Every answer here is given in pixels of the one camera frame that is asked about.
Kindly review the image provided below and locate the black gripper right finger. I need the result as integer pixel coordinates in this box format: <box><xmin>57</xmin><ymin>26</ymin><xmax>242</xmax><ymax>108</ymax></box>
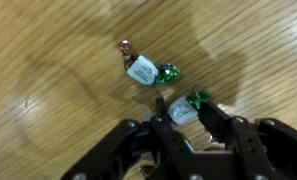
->
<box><xmin>198</xmin><ymin>100</ymin><xmax>297</xmax><ymax>180</ymax></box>

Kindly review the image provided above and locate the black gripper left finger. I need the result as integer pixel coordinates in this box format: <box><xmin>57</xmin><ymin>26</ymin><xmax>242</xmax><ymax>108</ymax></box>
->
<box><xmin>61</xmin><ymin>97</ymin><xmax>196</xmax><ymax>180</ymax></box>

